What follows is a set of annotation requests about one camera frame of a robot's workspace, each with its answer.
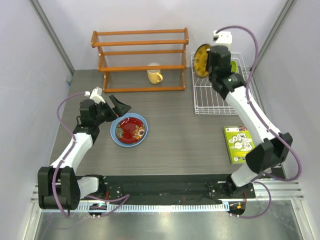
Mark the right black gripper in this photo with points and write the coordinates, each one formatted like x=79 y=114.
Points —
x=207 y=59

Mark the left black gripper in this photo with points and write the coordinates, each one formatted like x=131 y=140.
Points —
x=119 y=110

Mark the brown yellow plate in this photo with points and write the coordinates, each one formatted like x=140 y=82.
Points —
x=200 y=60

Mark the blue plate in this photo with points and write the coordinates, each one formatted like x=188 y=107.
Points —
x=113 y=127

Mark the red floral plate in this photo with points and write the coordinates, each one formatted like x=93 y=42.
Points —
x=130 y=131

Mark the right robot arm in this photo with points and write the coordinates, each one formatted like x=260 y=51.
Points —
x=271 y=146

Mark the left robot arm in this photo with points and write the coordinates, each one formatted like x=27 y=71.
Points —
x=58 y=186

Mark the orange wooden shelf rack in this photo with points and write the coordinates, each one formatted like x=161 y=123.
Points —
x=141 y=50

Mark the green plate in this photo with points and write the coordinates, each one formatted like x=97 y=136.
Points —
x=234 y=67

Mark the yellow ceramic mug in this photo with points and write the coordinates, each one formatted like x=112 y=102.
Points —
x=154 y=76

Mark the green booklet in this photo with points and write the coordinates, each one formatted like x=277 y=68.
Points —
x=239 y=143

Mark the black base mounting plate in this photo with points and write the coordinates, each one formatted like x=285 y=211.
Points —
x=167 y=190

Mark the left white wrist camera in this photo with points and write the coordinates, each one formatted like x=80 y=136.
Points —
x=95 y=95

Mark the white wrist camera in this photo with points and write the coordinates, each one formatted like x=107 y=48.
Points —
x=95 y=95
x=223 y=38

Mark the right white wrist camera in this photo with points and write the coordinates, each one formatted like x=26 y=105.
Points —
x=223 y=38

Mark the white wire dish rack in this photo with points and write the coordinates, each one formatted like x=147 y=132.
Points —
x=206 y=100

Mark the white slotted cable duct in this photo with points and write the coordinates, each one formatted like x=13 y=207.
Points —
x=87 y=207

